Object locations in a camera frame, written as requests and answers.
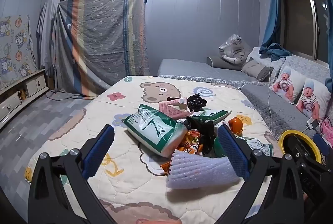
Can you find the grey quilted bedspread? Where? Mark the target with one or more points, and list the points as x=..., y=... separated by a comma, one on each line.
x=273, y=107

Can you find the blue curtain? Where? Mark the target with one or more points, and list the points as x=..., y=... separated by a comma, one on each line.
x=328, y=31
x=271, y=5

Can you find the pink tube with blue cap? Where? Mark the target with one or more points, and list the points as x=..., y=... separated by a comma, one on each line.
x=169, y=109

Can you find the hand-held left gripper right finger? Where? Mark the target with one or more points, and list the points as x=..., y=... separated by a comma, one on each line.
x=232, y=153

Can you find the window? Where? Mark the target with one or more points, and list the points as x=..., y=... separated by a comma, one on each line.
x=296, y=21

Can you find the orange snack wrapper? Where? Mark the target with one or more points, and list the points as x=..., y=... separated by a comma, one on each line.
x=191, y=139

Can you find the yellow-rimmed trash bin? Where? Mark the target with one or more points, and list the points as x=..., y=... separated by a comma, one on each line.
x=281, y=138

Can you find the white low cabinet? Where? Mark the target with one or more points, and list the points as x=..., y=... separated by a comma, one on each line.
x=10, y=107

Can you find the white patterned pillow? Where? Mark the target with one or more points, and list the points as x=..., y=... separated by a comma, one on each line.
x=277, y=65

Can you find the grey bolster pillow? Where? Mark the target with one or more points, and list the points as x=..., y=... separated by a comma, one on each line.
x=216, y=62

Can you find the grey square cushion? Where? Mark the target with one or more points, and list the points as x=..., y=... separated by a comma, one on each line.
x=256, y=69

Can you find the hanging grey cloth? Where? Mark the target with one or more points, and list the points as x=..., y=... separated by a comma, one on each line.
x=46, y=31

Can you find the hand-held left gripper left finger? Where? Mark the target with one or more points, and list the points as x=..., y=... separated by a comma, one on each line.
x=100, y=148

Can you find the black plastic bag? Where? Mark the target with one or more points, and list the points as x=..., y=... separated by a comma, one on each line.
x=196, y=103
x=208, y=135

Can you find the white charger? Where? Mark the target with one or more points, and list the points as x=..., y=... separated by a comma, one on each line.
x=312, y=123

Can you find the plush tiger in plastic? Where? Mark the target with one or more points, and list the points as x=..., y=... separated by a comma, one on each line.
x=234, y=52

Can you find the grey patterned pillow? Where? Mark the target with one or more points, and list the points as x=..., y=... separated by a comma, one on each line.
x=304, y=65

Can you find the small green white packet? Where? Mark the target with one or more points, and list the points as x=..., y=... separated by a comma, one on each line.
x=260, y=147
x=210, y=116

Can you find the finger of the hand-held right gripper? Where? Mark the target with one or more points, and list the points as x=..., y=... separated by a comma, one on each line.
x=322, y=146

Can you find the orange fruit peel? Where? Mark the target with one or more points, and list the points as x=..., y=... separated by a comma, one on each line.
x=236, y=125

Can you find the white foam net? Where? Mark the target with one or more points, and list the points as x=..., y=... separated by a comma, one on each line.
x=203, y=172

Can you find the grey bed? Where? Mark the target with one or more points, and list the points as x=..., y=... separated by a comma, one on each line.
x=187, y=67

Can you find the baby print pillow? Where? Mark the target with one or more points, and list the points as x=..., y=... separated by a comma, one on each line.
x=286, y=83
x=312, y=99

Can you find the blue crumpled cloth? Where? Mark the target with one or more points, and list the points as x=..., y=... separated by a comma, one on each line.
x=277, y=51

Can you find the large green white packet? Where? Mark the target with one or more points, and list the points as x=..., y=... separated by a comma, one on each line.
x=148, y=130

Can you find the cartoon printed wall mat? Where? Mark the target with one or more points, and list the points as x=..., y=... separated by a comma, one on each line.
x=15, y=52

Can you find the cartoon printed blanket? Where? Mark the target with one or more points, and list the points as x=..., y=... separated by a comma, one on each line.
x=124, y=99

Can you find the pink cloth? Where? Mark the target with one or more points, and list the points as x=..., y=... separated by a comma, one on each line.
x=327, y=135

